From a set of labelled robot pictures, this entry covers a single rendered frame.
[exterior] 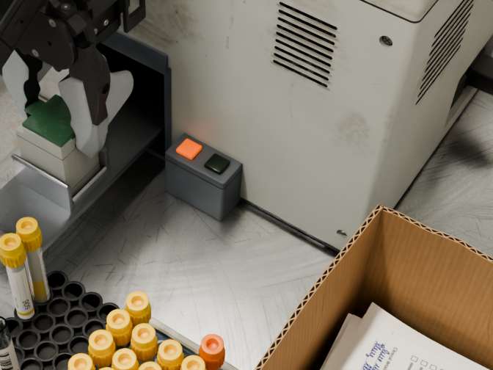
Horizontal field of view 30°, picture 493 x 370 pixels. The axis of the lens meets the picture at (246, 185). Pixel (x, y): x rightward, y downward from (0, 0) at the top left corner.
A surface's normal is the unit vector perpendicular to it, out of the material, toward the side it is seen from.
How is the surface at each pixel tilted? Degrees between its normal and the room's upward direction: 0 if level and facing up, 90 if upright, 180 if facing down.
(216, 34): 90
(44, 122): 0
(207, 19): 90
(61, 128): 0
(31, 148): 90
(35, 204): 0
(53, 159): 90
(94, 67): 65
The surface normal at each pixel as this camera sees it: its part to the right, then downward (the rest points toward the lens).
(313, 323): 0.79, 0.43
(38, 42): -0.54, 0.62
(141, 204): 0.06, -0.64
